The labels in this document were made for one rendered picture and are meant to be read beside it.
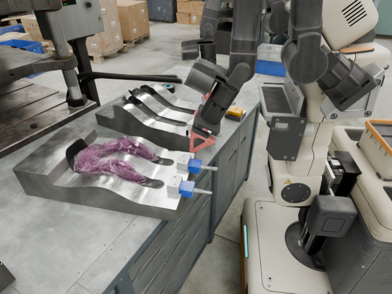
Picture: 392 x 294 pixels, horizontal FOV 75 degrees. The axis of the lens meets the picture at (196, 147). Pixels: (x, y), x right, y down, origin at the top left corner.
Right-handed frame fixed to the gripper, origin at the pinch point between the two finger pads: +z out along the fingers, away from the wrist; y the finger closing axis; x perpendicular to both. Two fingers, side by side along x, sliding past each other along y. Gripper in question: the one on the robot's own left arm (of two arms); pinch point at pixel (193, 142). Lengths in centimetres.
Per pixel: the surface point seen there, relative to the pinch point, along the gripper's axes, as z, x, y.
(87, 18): 16, -67, -87
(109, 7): 99, -154, -400
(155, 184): 18.3, -4.1, 2.8
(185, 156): 11.8, 1.8, -7.7
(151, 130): 20.1, -11.7, -24.7
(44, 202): 38, -33, 9
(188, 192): 12.4, 4.9, 6.7
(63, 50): 23, -63, -57
